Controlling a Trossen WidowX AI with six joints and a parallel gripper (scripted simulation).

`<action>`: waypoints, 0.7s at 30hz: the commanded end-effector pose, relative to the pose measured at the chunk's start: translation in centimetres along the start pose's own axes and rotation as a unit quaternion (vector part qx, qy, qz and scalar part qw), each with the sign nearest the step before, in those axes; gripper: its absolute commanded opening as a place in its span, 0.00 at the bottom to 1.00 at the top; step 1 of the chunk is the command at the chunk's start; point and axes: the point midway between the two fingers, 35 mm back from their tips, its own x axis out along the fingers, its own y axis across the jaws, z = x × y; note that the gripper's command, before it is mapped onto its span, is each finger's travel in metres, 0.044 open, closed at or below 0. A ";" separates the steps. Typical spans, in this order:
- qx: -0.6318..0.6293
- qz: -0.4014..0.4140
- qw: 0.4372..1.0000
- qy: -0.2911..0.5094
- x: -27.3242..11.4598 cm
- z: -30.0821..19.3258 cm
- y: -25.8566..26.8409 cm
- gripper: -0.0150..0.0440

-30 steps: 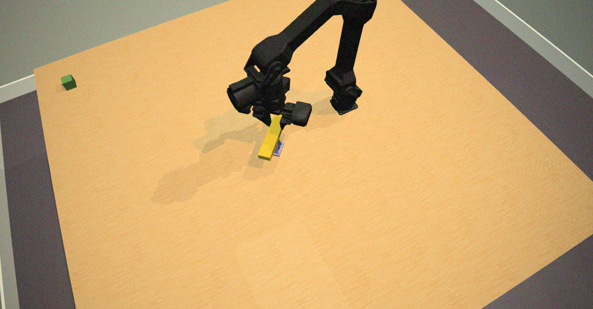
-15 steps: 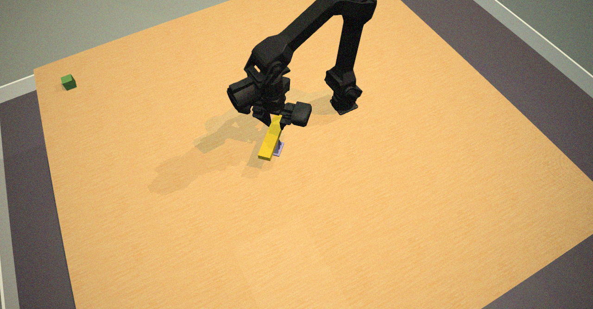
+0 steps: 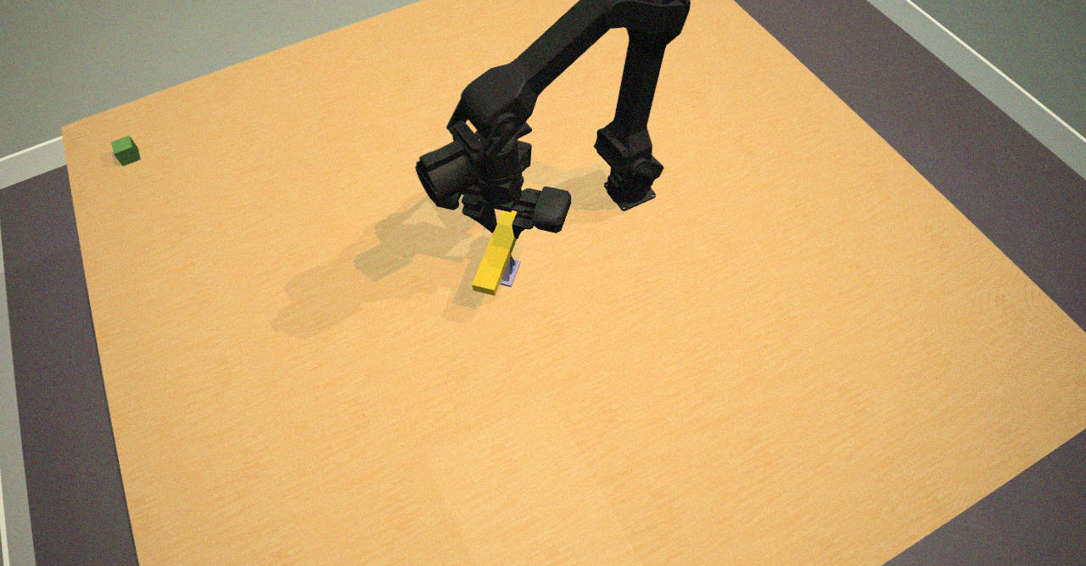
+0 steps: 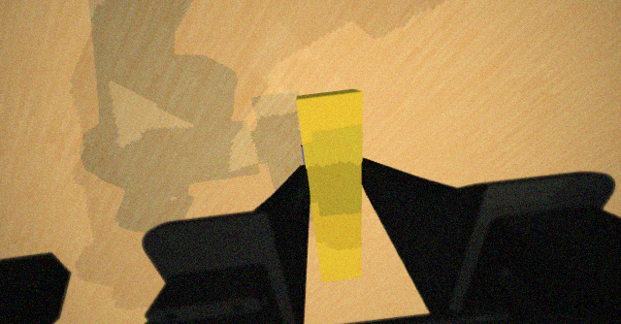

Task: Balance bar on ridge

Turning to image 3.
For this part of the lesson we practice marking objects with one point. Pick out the green cube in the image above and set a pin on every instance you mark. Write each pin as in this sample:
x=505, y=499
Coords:
x=125, y=150

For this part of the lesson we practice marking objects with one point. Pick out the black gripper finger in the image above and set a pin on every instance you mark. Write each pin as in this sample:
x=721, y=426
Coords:
x=519, y=224
x=486, y=217

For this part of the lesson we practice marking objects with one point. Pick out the yellow bar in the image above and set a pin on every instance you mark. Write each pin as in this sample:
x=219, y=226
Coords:
x=496, y=256

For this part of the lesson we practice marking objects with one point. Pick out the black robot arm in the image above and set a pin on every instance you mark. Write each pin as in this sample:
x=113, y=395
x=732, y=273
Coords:
x=499, y=102

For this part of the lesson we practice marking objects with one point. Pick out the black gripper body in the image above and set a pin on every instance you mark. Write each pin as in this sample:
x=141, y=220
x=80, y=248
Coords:
x=547, y=208

